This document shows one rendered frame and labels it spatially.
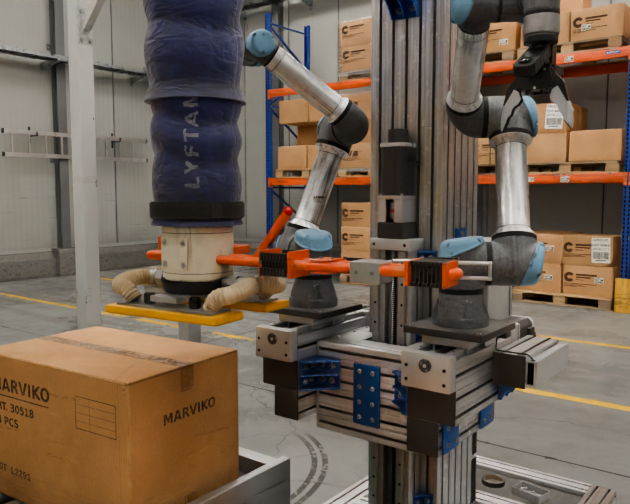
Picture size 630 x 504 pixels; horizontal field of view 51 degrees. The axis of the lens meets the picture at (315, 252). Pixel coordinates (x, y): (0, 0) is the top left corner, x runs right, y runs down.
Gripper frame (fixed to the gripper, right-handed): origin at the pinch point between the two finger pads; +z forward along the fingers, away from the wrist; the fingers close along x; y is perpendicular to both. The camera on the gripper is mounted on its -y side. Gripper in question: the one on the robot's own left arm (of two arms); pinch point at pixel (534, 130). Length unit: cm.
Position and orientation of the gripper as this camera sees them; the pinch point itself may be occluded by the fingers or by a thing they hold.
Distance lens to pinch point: 152.7
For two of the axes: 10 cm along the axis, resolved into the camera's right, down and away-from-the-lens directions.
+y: 6.1, -0.7, 7.9
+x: -8.0, -0.6, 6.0
